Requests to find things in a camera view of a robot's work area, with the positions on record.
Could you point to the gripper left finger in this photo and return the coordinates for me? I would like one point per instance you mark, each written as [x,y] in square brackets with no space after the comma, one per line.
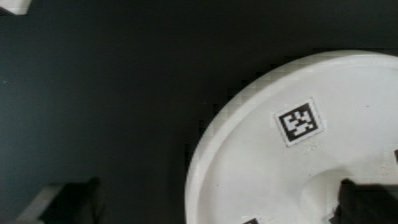
[66,204]

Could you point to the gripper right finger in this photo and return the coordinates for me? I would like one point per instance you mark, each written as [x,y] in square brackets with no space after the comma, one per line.
[366,204]

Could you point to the white round table top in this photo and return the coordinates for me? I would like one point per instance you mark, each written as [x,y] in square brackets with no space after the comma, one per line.
[302,133]

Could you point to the white cross-shaped table base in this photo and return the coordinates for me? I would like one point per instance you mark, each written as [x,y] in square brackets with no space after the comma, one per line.
[14,7]

